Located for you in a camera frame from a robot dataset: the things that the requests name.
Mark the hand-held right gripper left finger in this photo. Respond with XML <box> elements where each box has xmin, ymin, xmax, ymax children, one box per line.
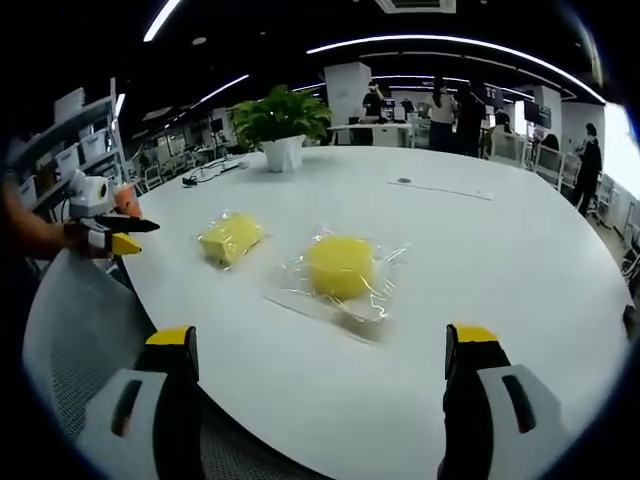
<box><xmin>74</xmin><ymin>324</ymin><xmax>205</xmax><ymax>480</ymax></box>

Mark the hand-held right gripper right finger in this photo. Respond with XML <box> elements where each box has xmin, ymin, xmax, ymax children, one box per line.
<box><xmin>436</xmin><ymin>322</ymin><xmax>577</xmax><ymax>480</ymax></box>

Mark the rectangular yellow silicone block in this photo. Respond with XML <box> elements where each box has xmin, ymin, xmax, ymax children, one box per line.
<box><xmin>197</xmin><ymin>211</ymin><xmax>267</xmax><ymax>270</ymax></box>

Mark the round yellow silicone block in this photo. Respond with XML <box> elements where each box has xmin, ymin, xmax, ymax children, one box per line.
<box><xmin>303</xmin><ymin>234</ymin><xmax>377</xmax><ymax>304</ymax></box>

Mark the orange drink cup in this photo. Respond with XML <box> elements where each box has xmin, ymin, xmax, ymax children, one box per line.
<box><xmin>111</xmin><ymin>181</ymin><xmax>144</xmax><ymax>219</ymax></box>

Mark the grey metal storage shelf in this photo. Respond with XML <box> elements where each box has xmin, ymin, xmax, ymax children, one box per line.
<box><xmin>3</xmin><ymin>77</ymin><xmax>127</xmax><ymax>226</ymax></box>

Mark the grey mesh office chair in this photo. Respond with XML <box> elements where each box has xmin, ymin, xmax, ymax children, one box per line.
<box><xmin>21</xmin><ymin>248</ymin><xmax>321</xmax><ymax>480</ymax></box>

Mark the green potted plant white pot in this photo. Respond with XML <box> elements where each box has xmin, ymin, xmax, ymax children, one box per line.
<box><xmin>228</xmin><ymin>83</ymin><xmax>334</xmax><ymax>174</ymax></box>

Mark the white mesh office chair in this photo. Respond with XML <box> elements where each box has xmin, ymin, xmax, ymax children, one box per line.
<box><xmin>529</xmin><ymin>143</ymin><xmax>567</xmax><ymax>193</ymax></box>

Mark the white office desk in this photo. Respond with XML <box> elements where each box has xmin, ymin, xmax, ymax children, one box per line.
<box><xmin>325</xmin><ymin>121</ymin><xmax>417</xmax><ymax>149</ymax></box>

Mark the long ceiling light strip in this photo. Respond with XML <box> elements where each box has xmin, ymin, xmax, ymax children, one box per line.
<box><xmin>304</xmin><ymin>33</ymin><xmax>607</xmax><ymax>105</ymax></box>

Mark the black cable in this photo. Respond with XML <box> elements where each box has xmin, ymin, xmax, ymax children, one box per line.
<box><xmin>179</xmin><ymin>158</ymin><xmax>251</xmax><ymax>188</ymax></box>

